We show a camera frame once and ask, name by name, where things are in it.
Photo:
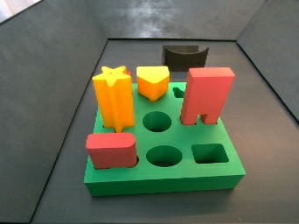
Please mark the black curved fixture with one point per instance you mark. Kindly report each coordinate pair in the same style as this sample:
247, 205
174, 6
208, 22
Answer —
183, 57

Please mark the yellow heart block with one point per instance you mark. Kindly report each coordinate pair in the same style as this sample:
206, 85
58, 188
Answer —
152, 81

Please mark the yellow star block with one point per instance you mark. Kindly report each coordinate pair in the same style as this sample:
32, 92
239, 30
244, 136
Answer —
114, 89

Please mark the red rounded block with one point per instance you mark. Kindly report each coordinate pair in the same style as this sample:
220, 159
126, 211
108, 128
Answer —
112, 150

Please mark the green shape sorter base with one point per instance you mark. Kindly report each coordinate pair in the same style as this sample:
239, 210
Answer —
180, 158

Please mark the red arch block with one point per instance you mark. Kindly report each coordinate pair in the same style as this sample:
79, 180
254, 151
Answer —
207, 89

